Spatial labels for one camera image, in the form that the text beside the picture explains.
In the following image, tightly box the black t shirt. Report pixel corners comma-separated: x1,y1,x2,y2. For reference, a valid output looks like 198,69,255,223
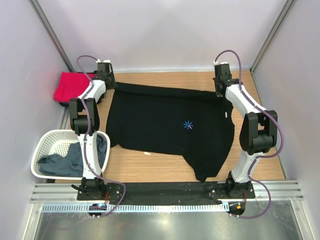
106,82,235,182
56,71,101,107

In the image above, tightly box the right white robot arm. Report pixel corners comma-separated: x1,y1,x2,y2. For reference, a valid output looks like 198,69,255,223
213,61,278,198

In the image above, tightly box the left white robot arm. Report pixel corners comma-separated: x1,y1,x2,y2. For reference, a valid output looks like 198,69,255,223
69,59,116,201

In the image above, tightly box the folded red t shirt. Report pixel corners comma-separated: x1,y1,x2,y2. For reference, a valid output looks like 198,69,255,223
53,72,90,103

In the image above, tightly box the folded black t shirt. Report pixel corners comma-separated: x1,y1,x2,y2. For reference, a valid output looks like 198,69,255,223
56,71,101,107

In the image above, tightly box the white laundry basket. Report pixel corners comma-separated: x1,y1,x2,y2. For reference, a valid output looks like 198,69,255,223
30,129,110,181

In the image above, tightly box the grey blue t shirt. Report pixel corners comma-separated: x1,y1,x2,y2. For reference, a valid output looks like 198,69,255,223
37,134,109,178

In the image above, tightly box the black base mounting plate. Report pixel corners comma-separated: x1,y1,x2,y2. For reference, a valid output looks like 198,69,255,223
71,181,256,206

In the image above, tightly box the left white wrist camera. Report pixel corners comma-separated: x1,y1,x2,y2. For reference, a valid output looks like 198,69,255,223
96,59,111,64

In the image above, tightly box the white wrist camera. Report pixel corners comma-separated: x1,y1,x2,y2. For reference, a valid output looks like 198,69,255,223
96,59,111,64
213,60,229,66

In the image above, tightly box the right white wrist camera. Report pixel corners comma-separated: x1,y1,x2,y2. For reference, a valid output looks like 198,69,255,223
213,60,229,66

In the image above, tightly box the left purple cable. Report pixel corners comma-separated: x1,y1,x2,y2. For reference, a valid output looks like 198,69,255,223
76,54,126,218

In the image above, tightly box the left aluminium corner post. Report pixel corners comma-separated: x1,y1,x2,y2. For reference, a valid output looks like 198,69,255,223
29,0,75,72

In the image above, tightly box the aluminium corner post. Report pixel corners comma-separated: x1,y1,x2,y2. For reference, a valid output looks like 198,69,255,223
29,0,75,72
250,0,297,75

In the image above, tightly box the right aluminium corner post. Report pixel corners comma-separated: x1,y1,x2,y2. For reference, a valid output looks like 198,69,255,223
250,0,297,75

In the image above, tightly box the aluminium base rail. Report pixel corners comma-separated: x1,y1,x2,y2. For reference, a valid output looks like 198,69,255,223
30,180,304,203

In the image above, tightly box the slotted grey cable duct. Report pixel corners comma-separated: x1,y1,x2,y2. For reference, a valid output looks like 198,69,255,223
41,202,229,214

